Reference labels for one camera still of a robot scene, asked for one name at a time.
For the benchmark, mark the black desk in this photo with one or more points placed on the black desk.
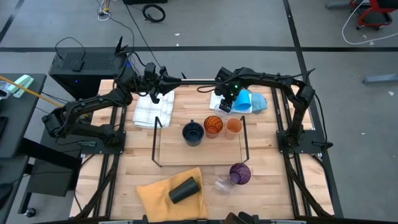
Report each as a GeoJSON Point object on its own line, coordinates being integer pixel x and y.
{"type": "Point", "coordinates": [28, 124]}

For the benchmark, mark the grey metal floor foot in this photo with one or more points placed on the grey metal floor foot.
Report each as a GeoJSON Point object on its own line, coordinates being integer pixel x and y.
{"type": "Point", "coordinates": [337, 5]}
{"type": "Point", "coordinates": [382, 78]}

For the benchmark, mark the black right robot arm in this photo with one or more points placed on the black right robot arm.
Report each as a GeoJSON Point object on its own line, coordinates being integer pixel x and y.
{"type": "Point", "coordinates": [267, 79]}

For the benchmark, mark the purple faceted tumbler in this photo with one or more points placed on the purple faceted tumbler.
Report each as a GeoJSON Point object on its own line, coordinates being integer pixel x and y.
{"type": "Point", "coordinates": [240, 173]}

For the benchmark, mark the black desk base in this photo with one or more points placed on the black desk base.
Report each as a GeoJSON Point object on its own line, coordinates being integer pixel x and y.
{"type": "Point", "coordinates": [53, 180]}

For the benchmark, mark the yellow waffle cloth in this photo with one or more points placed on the yellow waffle cloth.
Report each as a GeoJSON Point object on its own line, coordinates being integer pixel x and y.
{"type": "Point", "coordinates": [155, 202]}

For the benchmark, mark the black matte tumbler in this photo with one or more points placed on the black matte tumbler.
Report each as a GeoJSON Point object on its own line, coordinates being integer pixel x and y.
{"type": "Point", "coordinates": [184, 190]}

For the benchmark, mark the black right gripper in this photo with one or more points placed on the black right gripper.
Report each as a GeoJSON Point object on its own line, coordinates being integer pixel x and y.
{"type": "Point", "coordinates": [227, 99]}

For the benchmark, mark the red chair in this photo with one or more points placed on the red chair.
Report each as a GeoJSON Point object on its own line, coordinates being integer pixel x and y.
{"type": "Point", "coordinates": [360, 21]}

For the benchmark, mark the mint green stapler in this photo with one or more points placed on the mint green stapler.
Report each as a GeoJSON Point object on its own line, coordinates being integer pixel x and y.
{"type": "Point", "coordinates": [21, 84]}

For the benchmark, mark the light blue plastic mug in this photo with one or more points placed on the light blue plastic mug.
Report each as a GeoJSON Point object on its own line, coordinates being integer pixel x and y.
{"type": "Point", "coordinates": [243, 100]}

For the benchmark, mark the black caster wheel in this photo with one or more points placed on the black caster wheel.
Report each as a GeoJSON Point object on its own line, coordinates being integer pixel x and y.
{"type": "Point", "coordinates": [30, 212]}

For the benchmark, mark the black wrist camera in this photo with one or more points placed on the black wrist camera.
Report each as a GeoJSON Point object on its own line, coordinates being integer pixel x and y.
{"type": "Point", "coordinates": [224, 74]}
{"type": "Point", "coordinates": [150, 71]}

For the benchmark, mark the black floor box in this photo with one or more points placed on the black floor box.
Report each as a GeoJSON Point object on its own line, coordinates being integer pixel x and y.
{"type": "Point", "coordinates": [143, 1]}

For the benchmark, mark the clear plastic faceted cup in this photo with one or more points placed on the clear plastic faceted cup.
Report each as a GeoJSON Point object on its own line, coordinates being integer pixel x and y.
{"type": "Point", "coordinates": [223, 184]}

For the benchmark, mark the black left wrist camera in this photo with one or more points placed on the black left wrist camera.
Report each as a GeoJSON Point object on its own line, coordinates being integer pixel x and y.
{"type": "Point", "coordinates": [150, 71]}

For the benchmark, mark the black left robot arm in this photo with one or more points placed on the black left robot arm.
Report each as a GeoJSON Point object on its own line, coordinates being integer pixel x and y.
{"type": "Point", "coordinates": [93, 104]}

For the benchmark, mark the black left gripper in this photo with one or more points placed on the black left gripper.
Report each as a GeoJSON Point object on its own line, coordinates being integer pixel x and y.
{"type": "Point", "coordinates": [160, 84]}

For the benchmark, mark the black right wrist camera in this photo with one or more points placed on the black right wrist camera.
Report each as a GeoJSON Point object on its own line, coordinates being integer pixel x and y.
{"type": "Point", "coordinates": [224, 74]}

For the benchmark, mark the peach plastic cup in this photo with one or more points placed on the peach plastic cup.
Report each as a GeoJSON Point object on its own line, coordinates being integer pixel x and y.
{"type": "Point", "coordinates": [233, 127]}

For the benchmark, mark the black computer tower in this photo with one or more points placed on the black computer tower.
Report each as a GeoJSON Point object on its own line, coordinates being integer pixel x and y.
{"type": "Point", "coordinates": [93, 62]}

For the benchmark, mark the dark blue glossy mug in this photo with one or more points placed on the dark blue glossy mug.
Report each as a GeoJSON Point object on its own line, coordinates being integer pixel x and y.
{"type": "Point", "coordinates": [192, 133]}

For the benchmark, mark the orange faceted tumbler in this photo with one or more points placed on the orange faceted tumbler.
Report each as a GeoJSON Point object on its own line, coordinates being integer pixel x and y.
{"type": "Point", "coordinates": [213, 126]}

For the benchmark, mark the white checked towel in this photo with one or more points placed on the white checked towel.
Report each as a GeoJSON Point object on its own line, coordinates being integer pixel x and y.
{"type": "Point", "coordinates": [152, 112]}

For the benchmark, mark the small black box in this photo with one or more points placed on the small black box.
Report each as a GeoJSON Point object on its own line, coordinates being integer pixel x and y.
{"type": "Point", "coordinates": [77, 65]}

